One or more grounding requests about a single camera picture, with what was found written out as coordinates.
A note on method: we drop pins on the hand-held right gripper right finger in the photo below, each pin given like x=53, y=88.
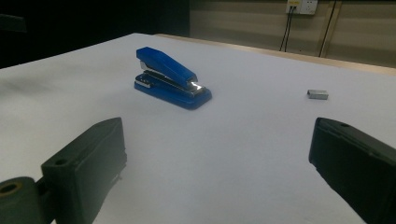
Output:
x=358, y=161

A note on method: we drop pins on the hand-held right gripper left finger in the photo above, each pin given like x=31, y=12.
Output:
x=84, y=161

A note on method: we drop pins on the silver staple strip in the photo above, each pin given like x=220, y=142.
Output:
x=317, y=94

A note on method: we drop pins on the blue stapler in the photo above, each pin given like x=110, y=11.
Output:
x=168, y=67

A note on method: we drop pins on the white table mat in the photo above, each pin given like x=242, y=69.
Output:
x=236, y=149

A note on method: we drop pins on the black curtain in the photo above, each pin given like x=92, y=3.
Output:
x=77, y=28

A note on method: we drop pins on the white wall socket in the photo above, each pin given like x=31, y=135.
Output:
x=306, y=6

